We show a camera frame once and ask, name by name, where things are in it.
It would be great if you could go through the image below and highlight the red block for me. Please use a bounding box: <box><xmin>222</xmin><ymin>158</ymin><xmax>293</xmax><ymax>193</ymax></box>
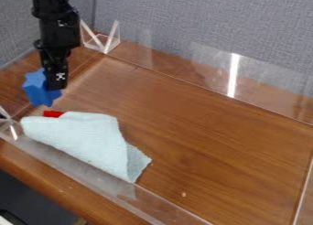
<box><xmin>43</xmin><ymin>111</ymin><xmax>64</xmax><ymax>118</ymax></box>

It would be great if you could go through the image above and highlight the clear acrylic left bracket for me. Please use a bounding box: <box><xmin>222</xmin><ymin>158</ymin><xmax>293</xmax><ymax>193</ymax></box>
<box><xmin>0</xmin><ymin>106</ymin><xmax>19</xmax><ymax>140</ymax></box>

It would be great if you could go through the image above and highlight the clear acrylic corner bracket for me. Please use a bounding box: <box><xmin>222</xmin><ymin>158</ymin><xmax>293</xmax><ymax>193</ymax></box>
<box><xmin>79</xmin><ymin>20</ymin><xmax>120</xmax><ymax>55</ymax></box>

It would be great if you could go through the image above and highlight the light blue cloth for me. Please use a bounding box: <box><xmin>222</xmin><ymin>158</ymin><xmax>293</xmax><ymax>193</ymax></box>
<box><xmin>21</xmin><ymin>112</ymin><xmax>151</xmax><ymax>183</ymax></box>

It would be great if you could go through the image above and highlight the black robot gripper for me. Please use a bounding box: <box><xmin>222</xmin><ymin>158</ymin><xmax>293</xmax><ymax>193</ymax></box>
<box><xmin>32</xmin><ymin>0</ymin><xmax>79</xmax><ymax>91</ymax></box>

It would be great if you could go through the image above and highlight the blue star foam block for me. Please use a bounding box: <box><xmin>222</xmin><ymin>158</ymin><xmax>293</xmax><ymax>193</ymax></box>
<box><xmin>21</xmin><ymin>68</ymin><xmax>63</xmax><ymax>107</ymax></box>

